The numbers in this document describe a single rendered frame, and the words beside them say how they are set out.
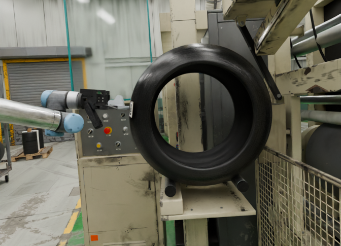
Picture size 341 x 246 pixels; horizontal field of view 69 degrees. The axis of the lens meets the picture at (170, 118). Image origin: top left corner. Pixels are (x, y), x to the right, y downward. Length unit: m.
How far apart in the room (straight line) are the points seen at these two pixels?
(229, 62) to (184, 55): 0.17
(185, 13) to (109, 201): 1.26
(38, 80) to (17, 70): 0.77
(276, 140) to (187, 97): 0.50
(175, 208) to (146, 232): 0.87
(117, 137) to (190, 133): 0.61
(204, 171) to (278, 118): 0.54
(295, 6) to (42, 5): 10.33
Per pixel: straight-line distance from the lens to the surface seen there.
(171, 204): 1.00
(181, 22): 1.36
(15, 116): 0.93
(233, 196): 1.19
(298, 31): 1.28
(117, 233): 1.89
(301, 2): 1.04
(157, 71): 0.94
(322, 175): 0.88
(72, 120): 0.98
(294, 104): 1.39
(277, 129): 1.35
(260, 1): 1.20
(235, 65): 0.98
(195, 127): 1.31
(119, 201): 1.79
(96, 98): 1.06
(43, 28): 10.73
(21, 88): 10.60
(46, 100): 1.13
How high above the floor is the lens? 1.24
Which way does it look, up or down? 4 degrees down
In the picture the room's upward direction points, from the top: 4 degrees counter-clockwise
